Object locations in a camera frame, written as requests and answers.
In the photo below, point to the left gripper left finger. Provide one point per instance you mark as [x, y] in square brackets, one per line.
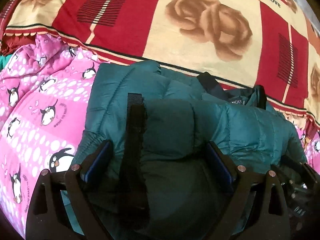
[47, 217]

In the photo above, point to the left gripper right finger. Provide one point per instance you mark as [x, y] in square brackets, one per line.
[257, 207]

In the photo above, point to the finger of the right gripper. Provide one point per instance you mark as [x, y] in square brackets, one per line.
[307, 175]

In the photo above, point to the teal quilted puffer jacket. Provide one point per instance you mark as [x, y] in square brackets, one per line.
[157, 182]

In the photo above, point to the green purple clothes pile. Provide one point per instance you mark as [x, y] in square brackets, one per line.
[4, 60]

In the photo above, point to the pink penguin quilt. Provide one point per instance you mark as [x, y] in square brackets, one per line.
[45, 89]

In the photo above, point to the red cream rose blanket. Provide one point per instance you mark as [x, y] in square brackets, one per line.
[242, 42]

